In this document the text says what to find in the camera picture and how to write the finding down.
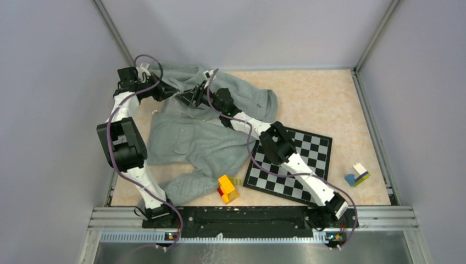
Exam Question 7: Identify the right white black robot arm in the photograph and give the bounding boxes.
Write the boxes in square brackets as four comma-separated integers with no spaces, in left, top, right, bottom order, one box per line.
[175,82,348,227]

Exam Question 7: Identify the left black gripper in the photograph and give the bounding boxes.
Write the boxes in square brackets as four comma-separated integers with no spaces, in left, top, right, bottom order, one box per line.
[137,72,180,102]

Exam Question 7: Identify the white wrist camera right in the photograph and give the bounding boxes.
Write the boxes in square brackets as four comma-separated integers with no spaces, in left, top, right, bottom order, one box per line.
[203,70,215,80]

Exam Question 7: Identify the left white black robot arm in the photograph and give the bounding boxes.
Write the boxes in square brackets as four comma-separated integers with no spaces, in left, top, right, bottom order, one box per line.
[96,63,177,227]

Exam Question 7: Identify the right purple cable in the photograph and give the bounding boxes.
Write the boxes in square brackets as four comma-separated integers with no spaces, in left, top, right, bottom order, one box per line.
[206,68,359,251]

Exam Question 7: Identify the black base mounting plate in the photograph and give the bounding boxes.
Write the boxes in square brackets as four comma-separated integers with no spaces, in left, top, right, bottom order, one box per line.
[142,206,359,239]

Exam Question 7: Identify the grey zip jacket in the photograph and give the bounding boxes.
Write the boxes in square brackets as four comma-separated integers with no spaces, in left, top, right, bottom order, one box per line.
[147,71,279,206]

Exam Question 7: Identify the black white checkerboard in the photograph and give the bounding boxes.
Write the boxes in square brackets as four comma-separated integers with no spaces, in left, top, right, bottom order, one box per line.
[242,128,332,206]

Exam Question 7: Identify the aluminium front frame rail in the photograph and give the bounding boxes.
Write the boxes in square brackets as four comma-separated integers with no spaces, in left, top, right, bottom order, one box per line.
[79,206,424,263]

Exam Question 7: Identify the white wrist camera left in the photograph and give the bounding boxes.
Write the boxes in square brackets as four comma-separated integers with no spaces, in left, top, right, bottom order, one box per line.
[137,62,151,82]

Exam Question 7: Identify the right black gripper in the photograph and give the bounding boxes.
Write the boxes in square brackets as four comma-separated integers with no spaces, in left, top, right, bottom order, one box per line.
[175,81,224,114]

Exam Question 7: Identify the yellow red toy block stack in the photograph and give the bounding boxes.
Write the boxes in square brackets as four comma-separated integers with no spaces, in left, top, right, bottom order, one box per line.
[217,174,242,204]

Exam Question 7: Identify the blue white green toy blocks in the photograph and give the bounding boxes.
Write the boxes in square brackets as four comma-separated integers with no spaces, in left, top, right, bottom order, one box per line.
[344,163,371,187]

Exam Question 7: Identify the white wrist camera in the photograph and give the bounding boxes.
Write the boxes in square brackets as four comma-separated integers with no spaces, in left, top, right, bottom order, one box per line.
[137,62,151,82]
[203,70,215,80]

